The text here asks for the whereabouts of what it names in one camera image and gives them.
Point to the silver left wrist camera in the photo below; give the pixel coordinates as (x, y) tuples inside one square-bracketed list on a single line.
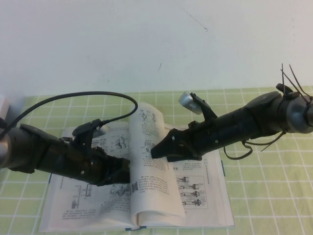
[(103, 129)]

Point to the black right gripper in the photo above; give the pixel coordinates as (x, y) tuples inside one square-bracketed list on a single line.
[(205, 139)]

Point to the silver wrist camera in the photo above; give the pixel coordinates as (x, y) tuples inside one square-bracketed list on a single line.
[(103, 129), (188, 101)]

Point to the illustrated technical book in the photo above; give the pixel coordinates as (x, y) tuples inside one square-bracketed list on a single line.
[(156, 186)]

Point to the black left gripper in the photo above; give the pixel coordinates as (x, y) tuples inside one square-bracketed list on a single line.
[(75, 161)]

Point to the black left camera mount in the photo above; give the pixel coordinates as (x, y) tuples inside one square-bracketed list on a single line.
[(85, 129)]

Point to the green white checkered tablecloth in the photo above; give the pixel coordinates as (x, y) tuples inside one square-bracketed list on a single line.
[(266, 191)]

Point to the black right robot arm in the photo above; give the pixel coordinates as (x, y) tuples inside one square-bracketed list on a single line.
[(256, 122)]

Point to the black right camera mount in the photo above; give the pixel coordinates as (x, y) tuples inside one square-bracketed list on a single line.
[(205, 107)]

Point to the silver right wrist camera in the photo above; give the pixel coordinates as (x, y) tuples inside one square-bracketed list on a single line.
[(188, 101)]

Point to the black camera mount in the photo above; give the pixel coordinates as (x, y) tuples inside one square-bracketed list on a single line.
[(205, 107), (85, 129)]

